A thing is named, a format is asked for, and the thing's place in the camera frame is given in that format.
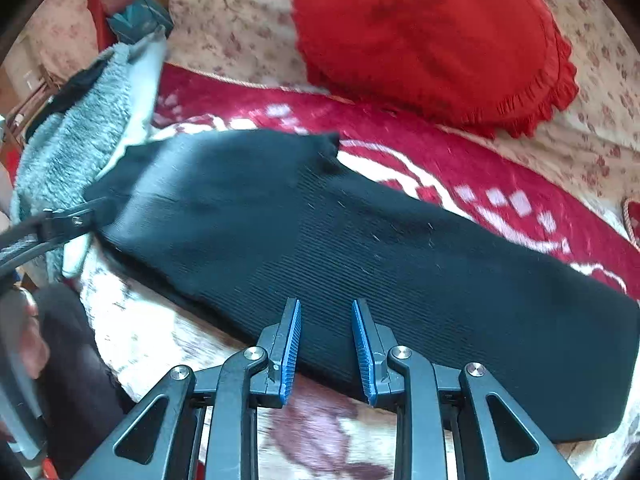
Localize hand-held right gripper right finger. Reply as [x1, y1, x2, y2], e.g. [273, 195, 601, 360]
[351, 299, 568, 480]

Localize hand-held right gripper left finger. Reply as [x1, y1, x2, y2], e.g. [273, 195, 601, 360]
[70, 298, 303, 480]

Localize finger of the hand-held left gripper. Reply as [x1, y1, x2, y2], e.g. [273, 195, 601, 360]
[0, 197, 114, 277]

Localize black knit pants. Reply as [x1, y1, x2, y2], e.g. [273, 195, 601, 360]
[82, 129, 640, 443]

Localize person's left hand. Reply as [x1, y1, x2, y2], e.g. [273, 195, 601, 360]
[22, 304, 52, 380]

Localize person's leg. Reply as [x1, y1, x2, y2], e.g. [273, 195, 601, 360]
[34, 284, 137, 480]

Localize grey fluffy blanket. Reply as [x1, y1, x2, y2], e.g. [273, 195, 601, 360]
[10, 30, 168, 281]

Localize wooden furniture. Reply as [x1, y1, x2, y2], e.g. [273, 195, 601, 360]
[7, 60, 57, 137]

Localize dark cloth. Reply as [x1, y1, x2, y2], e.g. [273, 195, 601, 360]
[25, 57, 109, 139]

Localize cream maroon patterned blanket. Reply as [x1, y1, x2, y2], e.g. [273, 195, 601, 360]
[75, 240, 621, 480]

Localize teal cloth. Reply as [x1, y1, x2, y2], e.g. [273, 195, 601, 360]
[106, 0, 176, 46]

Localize red white patterned blanket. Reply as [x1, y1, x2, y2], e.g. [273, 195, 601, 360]
[149, 62, 640, 306]

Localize cream floral bedsheet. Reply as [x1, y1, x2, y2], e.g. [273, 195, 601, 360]
[167, 0, 640, 241]

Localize red round frilled pillow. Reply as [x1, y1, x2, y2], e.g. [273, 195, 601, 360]
[289, 0, 580, 140]

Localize red cushion with gold cord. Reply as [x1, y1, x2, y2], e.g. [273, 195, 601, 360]
[621, 197, 640, 252]

